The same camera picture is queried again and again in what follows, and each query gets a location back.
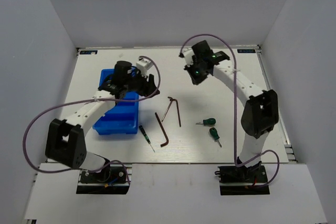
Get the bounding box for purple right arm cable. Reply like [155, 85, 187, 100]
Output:
[179, 34, 280, 189]

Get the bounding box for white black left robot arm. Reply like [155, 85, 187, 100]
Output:
[45, 56, 160, 182]

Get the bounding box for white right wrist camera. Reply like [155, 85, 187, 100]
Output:
[179, 49, 194, 65]

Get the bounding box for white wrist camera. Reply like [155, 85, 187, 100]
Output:
[179, 49, 194, 65]
[135, 58, 153, 76]

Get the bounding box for blue logo sticker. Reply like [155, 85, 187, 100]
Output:
[79, 50, 98, 55]
[237, 49, 256, 54]

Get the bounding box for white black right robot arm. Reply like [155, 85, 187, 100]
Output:
[180, 40, 279, 182]

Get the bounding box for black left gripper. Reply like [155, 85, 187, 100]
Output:
[124, 68, 161, 99]

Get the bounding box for green stubby flathead screwdriver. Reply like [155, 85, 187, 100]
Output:
[195, 118, 216, 126]

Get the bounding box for large brown hex key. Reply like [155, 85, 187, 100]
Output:
[154, 112, 169, 147]

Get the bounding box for black green precision screwdriver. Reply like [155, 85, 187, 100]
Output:
[139, 125, 155, 152]

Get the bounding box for blue logo sticker left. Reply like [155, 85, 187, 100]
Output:
[79, 50, 98, 55]

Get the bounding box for thin brown hex key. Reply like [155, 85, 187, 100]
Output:
[161, 97, 174, 122]

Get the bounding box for green stubby screwdriver orange cap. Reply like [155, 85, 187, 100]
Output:
[209, 127, 222, 148]

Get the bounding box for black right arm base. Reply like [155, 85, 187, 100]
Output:
[214, 164, 270, 196]

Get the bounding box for blue plastic compartment tray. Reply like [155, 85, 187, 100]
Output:
[93, 68, 139, 136]

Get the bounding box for metal table edge rail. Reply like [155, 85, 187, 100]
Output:
[257, 45, 298, 164]

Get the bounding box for long brown ball-end hex key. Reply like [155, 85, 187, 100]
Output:
[168, 97, 182, 127]

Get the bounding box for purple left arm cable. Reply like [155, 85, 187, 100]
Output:
[23, 55, 162, 183]

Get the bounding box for blue logo sticker right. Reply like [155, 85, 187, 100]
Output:
[237, 49, 256, 54]

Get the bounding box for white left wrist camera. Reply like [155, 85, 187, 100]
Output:
[135, 58, 153, 76]

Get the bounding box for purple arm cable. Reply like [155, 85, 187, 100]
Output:
[23, 55, 162, 183]
[179, 34, 280, 189]

